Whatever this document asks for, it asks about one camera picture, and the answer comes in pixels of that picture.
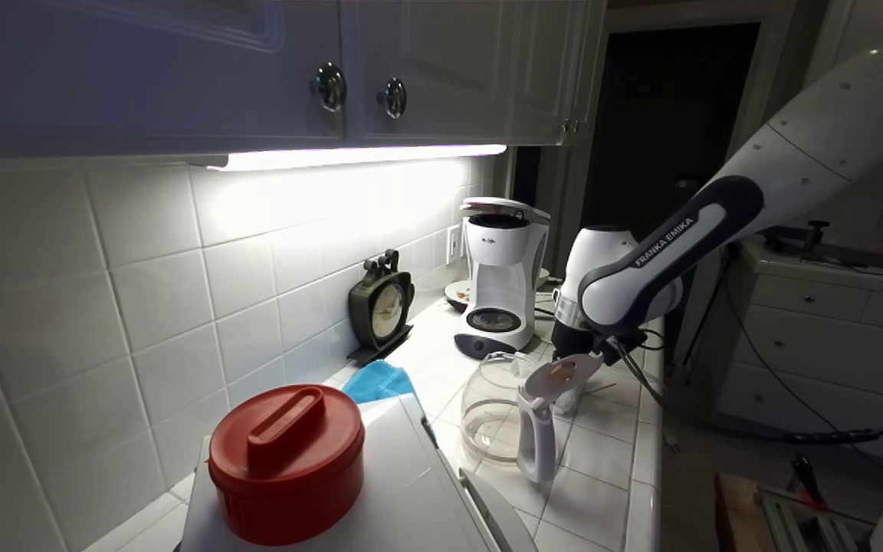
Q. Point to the black kitchen scale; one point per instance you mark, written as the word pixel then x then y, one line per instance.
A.
pixel 378 308

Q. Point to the blue cloth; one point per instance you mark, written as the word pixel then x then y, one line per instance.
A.
pixel 378 381

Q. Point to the white plate with food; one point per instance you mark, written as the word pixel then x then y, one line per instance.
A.
pixel 459 293

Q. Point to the right cabinet knob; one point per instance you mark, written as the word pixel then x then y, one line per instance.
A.
pixel 394 98

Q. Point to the red round lid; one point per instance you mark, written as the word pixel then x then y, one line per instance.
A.
pixel 290 463

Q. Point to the white drawer dresser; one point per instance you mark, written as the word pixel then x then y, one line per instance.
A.
pixel 796 344

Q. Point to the under-cabinet light strip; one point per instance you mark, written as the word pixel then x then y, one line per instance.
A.
pixel 281 161

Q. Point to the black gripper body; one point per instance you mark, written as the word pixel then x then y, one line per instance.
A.
pixel 575 340

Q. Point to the white upper cabinets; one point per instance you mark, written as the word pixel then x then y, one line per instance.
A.
pixel 104 78

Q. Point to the cabinet knob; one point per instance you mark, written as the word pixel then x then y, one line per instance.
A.
pixel 328 87
pixel 394 98

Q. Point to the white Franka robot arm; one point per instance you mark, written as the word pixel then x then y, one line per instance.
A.
pixel 824 139

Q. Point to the white coffee maker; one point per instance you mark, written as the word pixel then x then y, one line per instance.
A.
pixel 504 239

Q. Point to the glass coffee pot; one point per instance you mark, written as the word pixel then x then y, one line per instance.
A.
pixel 506 409

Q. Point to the left cabinet knob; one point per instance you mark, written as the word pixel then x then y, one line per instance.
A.
pixel 328 87

